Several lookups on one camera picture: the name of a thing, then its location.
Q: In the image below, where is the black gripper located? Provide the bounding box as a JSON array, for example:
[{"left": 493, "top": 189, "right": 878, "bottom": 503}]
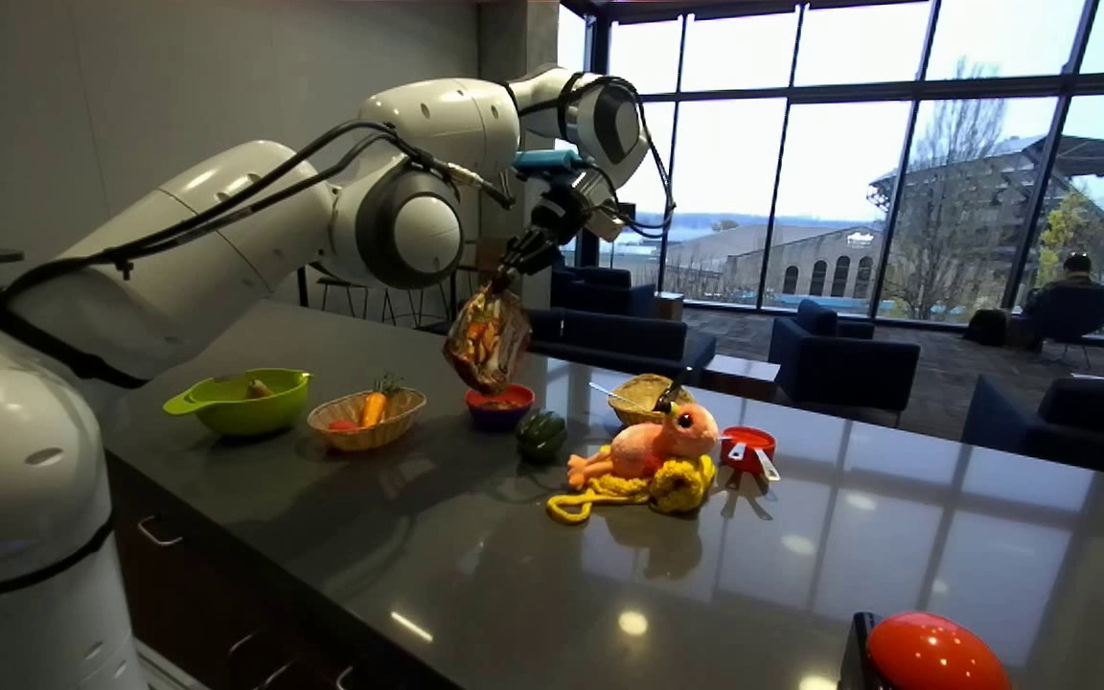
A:
[{"left": 493, "top": 166, "right": 621, "bottom": 276}]

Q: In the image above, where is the small red bowl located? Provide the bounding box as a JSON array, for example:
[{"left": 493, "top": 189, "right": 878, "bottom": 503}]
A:
[{"left": 462, "top": 379, "right": 539, "bottom": 432}]

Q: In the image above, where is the green toy pepper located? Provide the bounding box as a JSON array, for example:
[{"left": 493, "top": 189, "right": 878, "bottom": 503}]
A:
[{"left": 512, "top": 405, "right": 572, "bottom": 467}]

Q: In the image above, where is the orange toy carrot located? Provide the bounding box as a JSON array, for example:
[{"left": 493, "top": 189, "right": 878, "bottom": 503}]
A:
[{"left": 355, "top": 386, "right": 396, "bottom": 432}]

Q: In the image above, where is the pink orange plush toy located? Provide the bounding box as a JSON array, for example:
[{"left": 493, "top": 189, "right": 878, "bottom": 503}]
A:
[{"left": 562, "top": 399, "right": 726, "bottom": 495}]

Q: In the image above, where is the wicker basket with carrot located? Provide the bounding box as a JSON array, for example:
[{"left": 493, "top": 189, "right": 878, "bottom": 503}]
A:
[{"left": 301, "top": 385, "right": 429, "bottom": 458}]

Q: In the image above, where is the small lounge table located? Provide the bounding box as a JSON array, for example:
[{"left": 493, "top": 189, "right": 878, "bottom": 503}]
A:
[{"left": 703, "top": 354, "right": 784, "bottom": 404}]

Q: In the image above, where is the yellow plush toy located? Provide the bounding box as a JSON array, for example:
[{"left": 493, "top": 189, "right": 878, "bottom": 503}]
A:
[{"left": 545, "top": 453, "right": 722, "bottom": 529}]

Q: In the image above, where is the red white toy cup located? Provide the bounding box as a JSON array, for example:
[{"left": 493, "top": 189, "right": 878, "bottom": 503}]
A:
[{"left": 715, "top": 421, "right": 784, "bottom": 491}]

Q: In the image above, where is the lime green bowl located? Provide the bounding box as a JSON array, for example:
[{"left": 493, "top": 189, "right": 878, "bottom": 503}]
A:
[{"left": 159, "top": 363, "right": 314, "bottom": 442}]

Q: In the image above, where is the blue armchair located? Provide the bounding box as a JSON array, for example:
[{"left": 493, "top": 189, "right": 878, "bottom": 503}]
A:
[{"left": 768, "top": 294, "right": 922, "bottom": 416}]

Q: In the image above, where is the seated person by window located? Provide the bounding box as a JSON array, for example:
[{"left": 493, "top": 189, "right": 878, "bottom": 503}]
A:
[{"left": 1025, "top": 251, "right": 1104, "bottom": 349}]

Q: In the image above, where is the shiny red ball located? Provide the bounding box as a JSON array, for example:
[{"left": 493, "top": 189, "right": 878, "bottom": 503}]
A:
[{"left": 867, "top": 609, "right": 1010, "bottom": 690}]

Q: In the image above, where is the long dark sofa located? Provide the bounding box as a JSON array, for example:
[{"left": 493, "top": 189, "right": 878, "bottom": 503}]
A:
[{"left": 958, "top": 371, "right": 1104, "bottom": 488}]

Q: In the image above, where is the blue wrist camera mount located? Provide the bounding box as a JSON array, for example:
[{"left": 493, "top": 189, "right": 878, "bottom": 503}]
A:
[{"left": 511, "top": 141, "right": 586, "bottom": 179}]

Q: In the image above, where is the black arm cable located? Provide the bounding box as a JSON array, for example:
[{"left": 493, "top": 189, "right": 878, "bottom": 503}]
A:
[{"left": 0, "top": 118, "right": 517, "bottom": 336}]

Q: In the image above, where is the black window frame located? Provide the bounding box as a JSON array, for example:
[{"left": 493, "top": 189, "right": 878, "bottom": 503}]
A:
[{"left": 553, "top": 0, "right": 1104, "bottom": 349}]

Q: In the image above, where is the silver drawer handle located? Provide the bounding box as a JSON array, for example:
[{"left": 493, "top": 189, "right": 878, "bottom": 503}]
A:
[{"left": 134, "top": 513, "right": 188, "bottom": 552}]

